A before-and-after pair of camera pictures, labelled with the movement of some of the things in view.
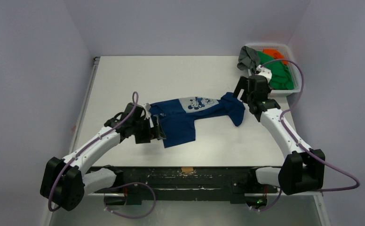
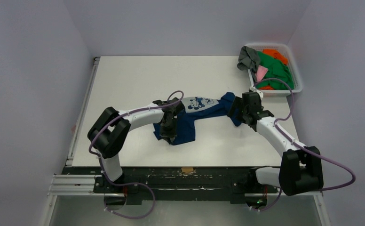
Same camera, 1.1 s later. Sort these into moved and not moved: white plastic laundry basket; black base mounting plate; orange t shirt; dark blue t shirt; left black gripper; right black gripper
Moved: right black gripper; left black gripper
Not moved: black base mounting plate; white plastic laundry basket; dark blue t shirt; orange t shirt
